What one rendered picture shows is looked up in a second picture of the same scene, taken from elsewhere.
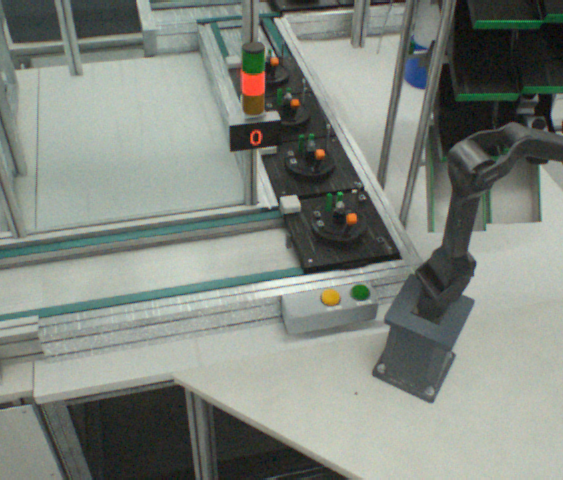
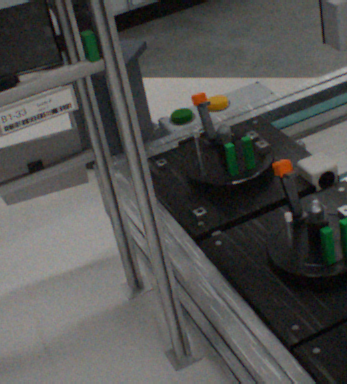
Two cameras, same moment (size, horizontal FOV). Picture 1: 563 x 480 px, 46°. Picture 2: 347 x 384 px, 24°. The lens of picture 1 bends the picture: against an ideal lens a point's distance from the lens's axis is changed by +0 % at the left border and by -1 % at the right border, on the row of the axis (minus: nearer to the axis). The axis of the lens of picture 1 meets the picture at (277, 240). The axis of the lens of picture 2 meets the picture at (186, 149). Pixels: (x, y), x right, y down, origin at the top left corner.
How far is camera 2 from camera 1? 235 cm
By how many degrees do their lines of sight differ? 106
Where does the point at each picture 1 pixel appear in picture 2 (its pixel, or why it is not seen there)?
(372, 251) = (171, 154)
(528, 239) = not seen: outside the picture
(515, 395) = not seen: hidden behind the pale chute
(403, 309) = (125, 49)
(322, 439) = (205, 85)
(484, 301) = (17, 232)
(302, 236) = (278, 143)
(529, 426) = (6, 141)
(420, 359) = not seen: hidden behind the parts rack
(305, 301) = (246, 96)
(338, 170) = (258, 258)
